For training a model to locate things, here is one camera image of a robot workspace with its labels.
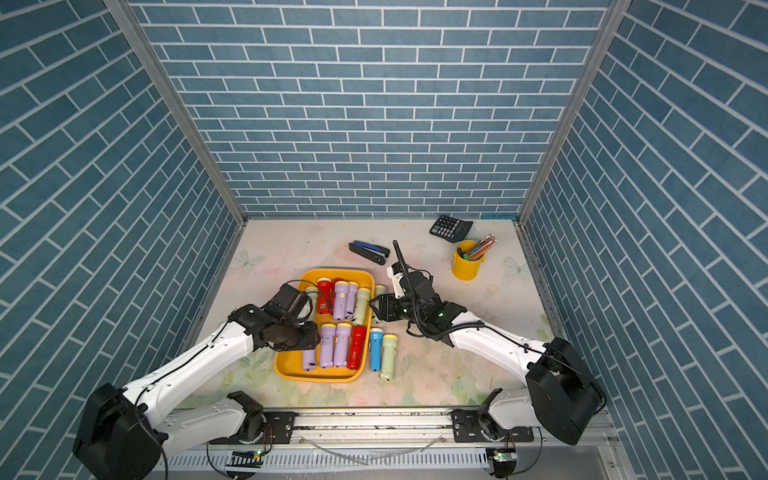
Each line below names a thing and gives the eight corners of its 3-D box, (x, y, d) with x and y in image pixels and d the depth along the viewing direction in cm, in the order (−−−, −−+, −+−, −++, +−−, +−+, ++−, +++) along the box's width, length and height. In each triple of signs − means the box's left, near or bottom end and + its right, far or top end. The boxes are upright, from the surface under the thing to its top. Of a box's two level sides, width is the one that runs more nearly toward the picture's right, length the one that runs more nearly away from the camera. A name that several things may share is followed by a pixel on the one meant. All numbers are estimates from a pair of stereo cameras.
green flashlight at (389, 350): (379, 380, 83) (378, 376, 80) (383, 338, 91) (383, 333, 88) (394, 382, 82) (394, 378, 80) (397, 339, 90) (397, 334, 88)
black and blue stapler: (347, 251, 113) (346, 246, 111) (356, 240, 117) (355, 235, 115) (382, 266, 109) (382, 262, 107) (391, 254, 112) (390, 250, 110)
